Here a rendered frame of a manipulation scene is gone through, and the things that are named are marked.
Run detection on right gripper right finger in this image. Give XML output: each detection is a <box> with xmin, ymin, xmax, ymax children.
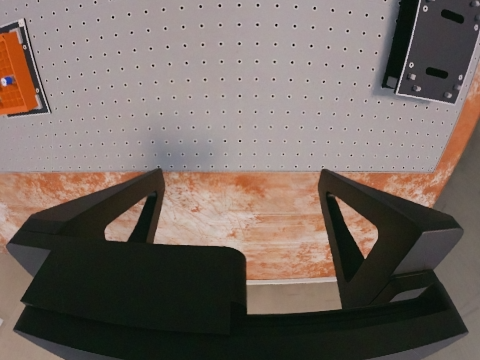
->
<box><xmin>317</xmin><ymin>168</ymin><xmax>464</xmax><ymax>309</ymax></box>

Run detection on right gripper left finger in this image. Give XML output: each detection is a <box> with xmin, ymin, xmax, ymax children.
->
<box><xmin>19</xmin><ymin>168</ymin><xmax>166</xmax><ymax>243</ymax></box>

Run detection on black rectangular plate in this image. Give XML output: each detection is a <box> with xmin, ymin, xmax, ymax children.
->
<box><xmin>382</xmin><ymin>0</ymin><xmax>480</xmax><ymax>105</ymax></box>

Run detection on orange grid tube rack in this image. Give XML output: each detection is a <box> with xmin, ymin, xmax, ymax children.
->
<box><xmin>0</xmin><ymin>32</ymin><xmax>38</xmax><ymax>115</ymax></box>

